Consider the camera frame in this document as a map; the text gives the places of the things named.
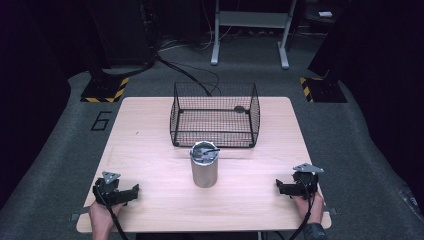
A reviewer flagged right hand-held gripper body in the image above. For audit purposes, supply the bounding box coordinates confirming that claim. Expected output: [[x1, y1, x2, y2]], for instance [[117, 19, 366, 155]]
[[285, 162, 325, 200]]

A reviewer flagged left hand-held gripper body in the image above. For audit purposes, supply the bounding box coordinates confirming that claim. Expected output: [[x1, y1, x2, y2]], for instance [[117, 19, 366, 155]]
[[92, 170, 132, 207]]

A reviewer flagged person's right hand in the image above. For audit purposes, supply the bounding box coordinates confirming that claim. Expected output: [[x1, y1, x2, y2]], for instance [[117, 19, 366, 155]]
[[291, 190, 325, 226]]

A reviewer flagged person's left hand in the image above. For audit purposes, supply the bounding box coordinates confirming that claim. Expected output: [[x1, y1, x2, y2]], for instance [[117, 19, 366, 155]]
[[88, 200, 126, 232]]

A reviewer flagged silver metal cylinder can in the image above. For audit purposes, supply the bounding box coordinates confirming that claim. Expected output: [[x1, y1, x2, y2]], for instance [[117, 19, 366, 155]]
[[189, 140, 221, 189]]

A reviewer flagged black cabinet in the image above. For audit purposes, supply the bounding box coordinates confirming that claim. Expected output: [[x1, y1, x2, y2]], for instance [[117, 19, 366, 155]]
[[84, 0, 158, 69]]

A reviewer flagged black wire mesh basket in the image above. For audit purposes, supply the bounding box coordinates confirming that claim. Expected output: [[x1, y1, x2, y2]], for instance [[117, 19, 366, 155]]
[[169, 81, 262, 149]]

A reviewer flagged black yellow striped base plate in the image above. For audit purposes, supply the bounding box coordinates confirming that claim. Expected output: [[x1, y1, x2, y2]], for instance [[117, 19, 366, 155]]
[[80, 75, 130, 104], [299, 76, 348, 104]]

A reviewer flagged black floor cable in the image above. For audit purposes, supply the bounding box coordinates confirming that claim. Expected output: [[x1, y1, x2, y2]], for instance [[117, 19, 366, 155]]
[[99, 53, 222, 98]]

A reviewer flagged white metal desk frame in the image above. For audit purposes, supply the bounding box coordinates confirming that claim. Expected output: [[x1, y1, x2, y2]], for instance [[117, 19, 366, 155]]
[[210, 0, 298, 71]]

